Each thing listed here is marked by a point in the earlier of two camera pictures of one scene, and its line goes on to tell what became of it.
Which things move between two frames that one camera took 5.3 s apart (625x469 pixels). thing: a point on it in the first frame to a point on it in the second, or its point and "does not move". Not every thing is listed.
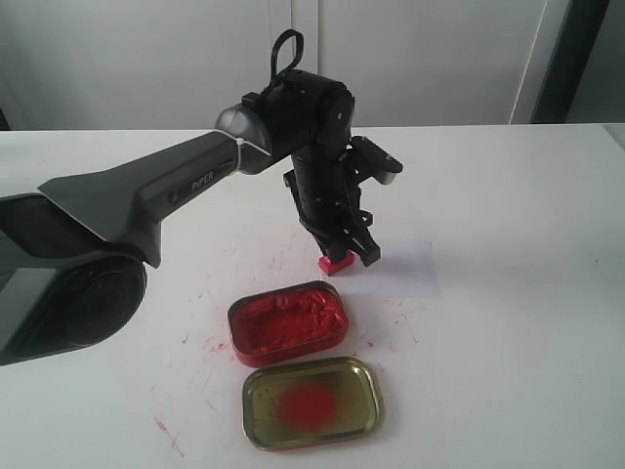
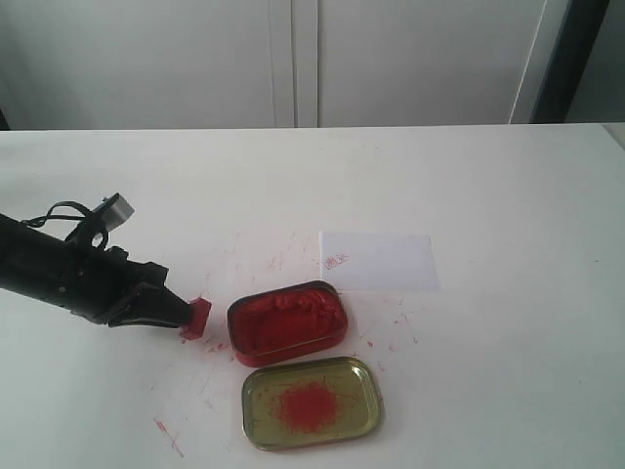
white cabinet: (176, 64) does not move
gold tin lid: (322, 403) does not move
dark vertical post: (581, 25) does not move
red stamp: (329, 268) to (193, 330)
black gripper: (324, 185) to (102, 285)
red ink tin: (287, 323) does not move
